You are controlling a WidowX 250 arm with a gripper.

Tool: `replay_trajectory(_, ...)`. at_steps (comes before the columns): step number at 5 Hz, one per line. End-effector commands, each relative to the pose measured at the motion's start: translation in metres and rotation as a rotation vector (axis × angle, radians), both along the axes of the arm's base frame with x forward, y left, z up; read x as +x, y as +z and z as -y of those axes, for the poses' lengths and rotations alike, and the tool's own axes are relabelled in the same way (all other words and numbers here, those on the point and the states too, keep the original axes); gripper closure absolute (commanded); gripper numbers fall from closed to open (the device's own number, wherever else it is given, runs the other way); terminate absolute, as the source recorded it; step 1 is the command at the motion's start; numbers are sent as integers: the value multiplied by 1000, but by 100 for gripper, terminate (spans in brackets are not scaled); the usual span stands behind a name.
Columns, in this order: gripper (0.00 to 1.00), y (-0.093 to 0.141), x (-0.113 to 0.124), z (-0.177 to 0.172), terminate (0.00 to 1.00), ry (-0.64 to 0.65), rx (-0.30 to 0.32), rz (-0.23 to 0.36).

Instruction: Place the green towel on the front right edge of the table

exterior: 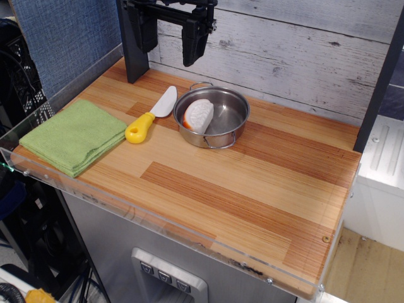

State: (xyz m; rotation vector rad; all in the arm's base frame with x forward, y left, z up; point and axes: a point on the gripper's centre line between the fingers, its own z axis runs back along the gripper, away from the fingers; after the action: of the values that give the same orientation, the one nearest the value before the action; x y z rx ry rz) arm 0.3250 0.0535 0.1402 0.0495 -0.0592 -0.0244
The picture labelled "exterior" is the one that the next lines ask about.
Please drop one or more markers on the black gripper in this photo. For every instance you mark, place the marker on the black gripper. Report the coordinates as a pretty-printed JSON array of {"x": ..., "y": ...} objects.
[{"x": 194, "y": 16}]

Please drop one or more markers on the green towel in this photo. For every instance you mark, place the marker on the green towel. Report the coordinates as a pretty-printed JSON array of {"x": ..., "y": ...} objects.
[{"x": 74, "y": 138}]

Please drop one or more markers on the white orange toy food piece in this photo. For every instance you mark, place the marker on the white orange toy food piece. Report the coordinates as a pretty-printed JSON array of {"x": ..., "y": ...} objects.
[{"x": 198, "y": 116}]

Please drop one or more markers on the small steel pot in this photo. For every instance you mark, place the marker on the small steel pot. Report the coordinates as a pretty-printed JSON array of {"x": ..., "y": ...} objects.
[{"x": 230, "y": 113}]

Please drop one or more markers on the steel cabinet with buttons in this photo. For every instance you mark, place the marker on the steel cabinet with buttons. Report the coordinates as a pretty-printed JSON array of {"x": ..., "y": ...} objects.
[{"x": 136, "y": 264}]

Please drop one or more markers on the white ribbed block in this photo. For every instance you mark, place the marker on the white ribbed block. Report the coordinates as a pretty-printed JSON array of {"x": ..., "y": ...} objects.
[{"x": 382, "y": 159}]

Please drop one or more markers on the clear acrylic table guard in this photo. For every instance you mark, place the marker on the clear acrylic table guard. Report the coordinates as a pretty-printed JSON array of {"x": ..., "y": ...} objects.
[{"x": 270, "y": 205}]

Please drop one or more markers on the dark left vertical post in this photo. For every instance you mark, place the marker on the dark left vertical post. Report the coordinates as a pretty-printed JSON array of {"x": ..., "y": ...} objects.
[{"x": 136, "y": 62}]

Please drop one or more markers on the dark vertical post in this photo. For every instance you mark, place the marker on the dark vertical post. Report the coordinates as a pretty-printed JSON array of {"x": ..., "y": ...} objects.
[
  {"x": 387, "y": 70},
  {"x": 136, "y": 62}
]

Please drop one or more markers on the yellow handled toy knife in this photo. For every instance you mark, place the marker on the yellow handled toy knife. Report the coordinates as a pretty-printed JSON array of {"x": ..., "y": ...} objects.
[{"x": 137, "y": 131}]

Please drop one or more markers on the dark right vertical post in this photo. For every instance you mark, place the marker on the dark right vertical post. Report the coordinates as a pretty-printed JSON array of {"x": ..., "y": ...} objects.
[{"x": 387, "y": 70}]

